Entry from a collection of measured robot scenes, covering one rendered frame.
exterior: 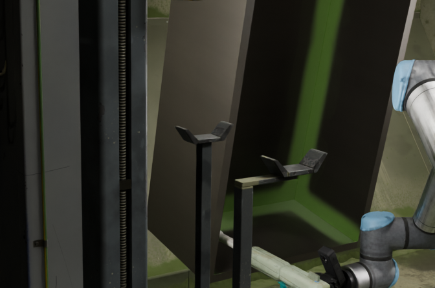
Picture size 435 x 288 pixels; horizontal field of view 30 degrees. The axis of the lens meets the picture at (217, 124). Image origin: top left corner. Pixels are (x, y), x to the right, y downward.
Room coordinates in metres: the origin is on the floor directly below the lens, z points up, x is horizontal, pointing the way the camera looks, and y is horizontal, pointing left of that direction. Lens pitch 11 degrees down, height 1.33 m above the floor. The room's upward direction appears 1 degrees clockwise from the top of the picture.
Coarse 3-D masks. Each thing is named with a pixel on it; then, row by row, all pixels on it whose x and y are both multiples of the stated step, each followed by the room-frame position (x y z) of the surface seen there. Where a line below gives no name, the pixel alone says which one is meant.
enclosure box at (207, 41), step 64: (256, 0) 2.46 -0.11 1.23; (320, 0) 2.61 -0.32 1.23; (384, 0) 2.44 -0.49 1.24; (192, 64) 2.20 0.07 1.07; (256, 64) 2.52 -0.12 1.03; (320, 64) 2.66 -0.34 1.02; (384, 64) 2.43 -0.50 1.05; (192, 128) 2.19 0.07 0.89; (256, 128) 2.58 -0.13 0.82; (320, 128) 2.65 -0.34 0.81; (384, 128) 2.39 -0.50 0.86; (192, 192) 2.19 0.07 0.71; (256, 192) 2.64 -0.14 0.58; (320, 192) 2.64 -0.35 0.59; (192, 256) 2.18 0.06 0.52
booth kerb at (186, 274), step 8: (344, 256) 3.42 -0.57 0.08; (352, 256) 3.44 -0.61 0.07; (296, 264) 3.28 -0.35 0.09; (304, 264) 3.30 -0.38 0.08; (312, 264) 3.32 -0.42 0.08; (320, 264) 3.35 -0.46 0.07; (168, 272) 2.95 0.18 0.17; (176, 272) 2.96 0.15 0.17; (184, 272) 2.98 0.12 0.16; (192, 272) 3.00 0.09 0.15; (256, 272) 3.16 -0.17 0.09; (152, 280) 2.90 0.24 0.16; (160, 280) 2.92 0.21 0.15; (168, 280) 2.94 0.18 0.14; (176, 280) 2.96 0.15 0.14; (184, 280) 2.98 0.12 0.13; (192, 280) 3.00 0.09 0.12; (224, 280) 3.08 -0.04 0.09
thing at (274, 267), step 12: (228, 240) 2.22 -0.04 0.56; (252, 252) 2.10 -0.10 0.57; (264, 252) 2.10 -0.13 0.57; (252, 264) 2.10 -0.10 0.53; (264, 264) 2.05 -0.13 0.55; (276, 264) 2.02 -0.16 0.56; (288, 264) 2.03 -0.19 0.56; (276, 276) 2.01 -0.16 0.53; (288, 276) 1.97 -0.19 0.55; (300, 276) 1.94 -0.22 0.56; (312, 276) 1.92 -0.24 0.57
